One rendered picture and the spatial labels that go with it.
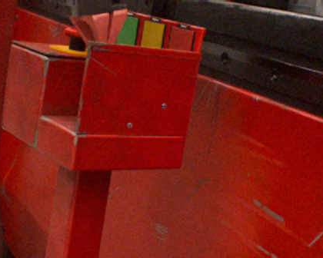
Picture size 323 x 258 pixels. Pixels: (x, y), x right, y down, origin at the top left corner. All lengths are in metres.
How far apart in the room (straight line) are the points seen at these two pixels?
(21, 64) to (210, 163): 0.29
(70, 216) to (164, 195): 0.23
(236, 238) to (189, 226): 0.12
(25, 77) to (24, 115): 0.05
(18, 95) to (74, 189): 0.14
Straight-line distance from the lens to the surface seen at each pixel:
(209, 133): 1.01
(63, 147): 0.83
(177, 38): 0.91
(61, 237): 0.95
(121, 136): 0.84
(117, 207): 1.28
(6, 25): 1.99
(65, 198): 0.94
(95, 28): 0.82
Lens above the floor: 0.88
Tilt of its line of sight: 11 degrees down
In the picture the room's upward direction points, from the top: 10 degrees clockwise
